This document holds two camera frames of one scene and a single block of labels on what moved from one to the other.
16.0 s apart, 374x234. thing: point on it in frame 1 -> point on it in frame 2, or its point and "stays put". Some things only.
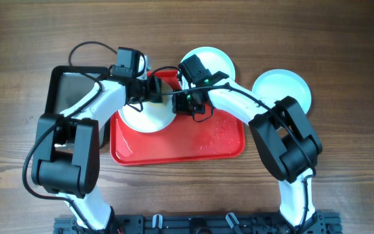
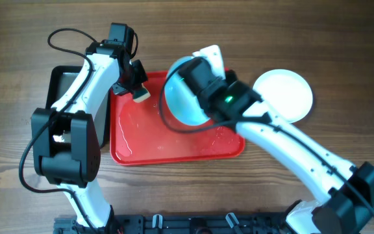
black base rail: (251, 223) stays put
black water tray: (67, 86) stays put
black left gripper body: (146, 86) -> (132, 79)
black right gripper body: (184, 103) -> (228, 74)
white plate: (155, 116) -> (286, 92)
